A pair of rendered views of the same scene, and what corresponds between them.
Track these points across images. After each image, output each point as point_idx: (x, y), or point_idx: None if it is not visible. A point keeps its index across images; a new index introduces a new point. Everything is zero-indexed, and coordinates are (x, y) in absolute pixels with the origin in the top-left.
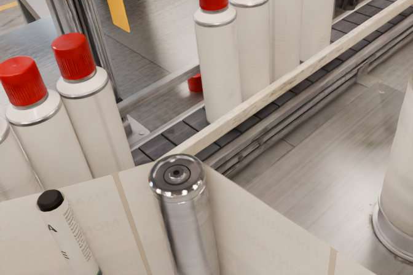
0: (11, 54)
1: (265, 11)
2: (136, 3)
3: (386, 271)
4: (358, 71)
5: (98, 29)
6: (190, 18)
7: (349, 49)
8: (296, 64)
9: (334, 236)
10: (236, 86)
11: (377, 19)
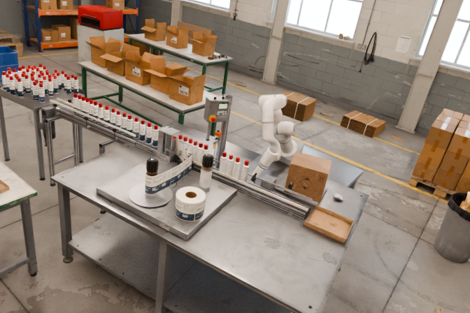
0: (238, 151)
1: (229, 162)
2: None
3: (196, 186)
4: (244, 191)
5: (217, 149)
6: (263, 172)
7: (247, 187)
8: (233, 177)
9: None
10: (221, 168)
11: (254, 186)
